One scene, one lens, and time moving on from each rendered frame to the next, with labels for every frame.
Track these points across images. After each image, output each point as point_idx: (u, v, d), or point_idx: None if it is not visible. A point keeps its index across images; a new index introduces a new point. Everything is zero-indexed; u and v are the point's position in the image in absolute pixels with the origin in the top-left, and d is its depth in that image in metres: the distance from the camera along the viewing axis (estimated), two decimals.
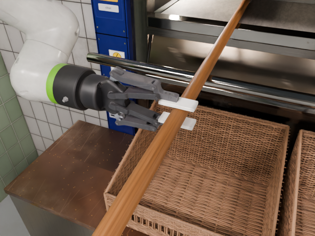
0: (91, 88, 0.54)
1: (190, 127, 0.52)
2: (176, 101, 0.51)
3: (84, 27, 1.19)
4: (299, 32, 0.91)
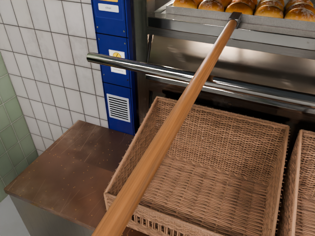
0: None
1: None
2: None
3: (84, 27, 1.19)
4: (299, 32, 0.91)
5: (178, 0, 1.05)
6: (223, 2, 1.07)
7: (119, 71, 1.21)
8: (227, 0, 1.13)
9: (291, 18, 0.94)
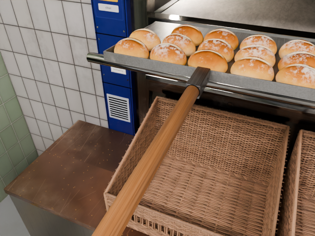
0: None
1: None
2: None
3: (84, 27, 1.19)
4: (299, 32, 0.91)
5: (120, 44, 0.72)
6: (188, 45, 0.73)
7: (119, 71, 1.21)
8: (195, 40, 0.79)
9: (287, 80, 0.60)
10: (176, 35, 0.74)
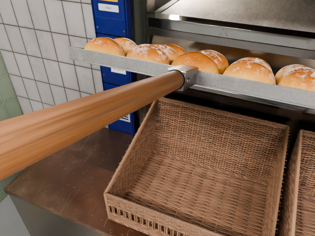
0: None
1: None
2: None
3: (84, 27, 1.19)
4: (299, 32, 0.91)
5: (92, 41, 0.60)
6: (172, 55, 0.63)
7: (119, 71, 1.21)
8: None
9: (293, 87, 0.48)
10: (160, 44, 0.64)
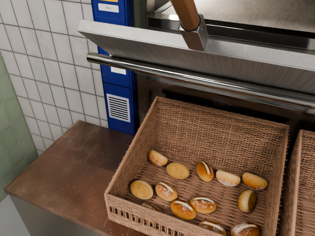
0: None
1: None
2: None
3: None
4: (299, 32, 0.91)
5: None
6: (170, 196, 1.05)
7: (119, 71, 1.21)
8: None
9: None
10: (164, 187, 1.06)
